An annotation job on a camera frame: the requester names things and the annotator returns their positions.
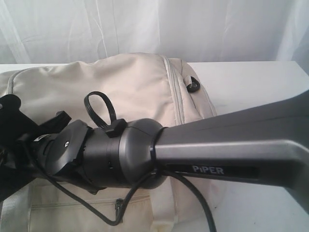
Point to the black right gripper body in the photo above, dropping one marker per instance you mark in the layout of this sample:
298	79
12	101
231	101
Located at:
15	168

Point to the beige duffel bag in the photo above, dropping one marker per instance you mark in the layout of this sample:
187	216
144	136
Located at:
139	86

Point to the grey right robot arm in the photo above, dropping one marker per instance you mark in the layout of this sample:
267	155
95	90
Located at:
266	145

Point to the white backdrop curtain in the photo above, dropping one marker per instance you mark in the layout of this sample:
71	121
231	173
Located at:
63	31

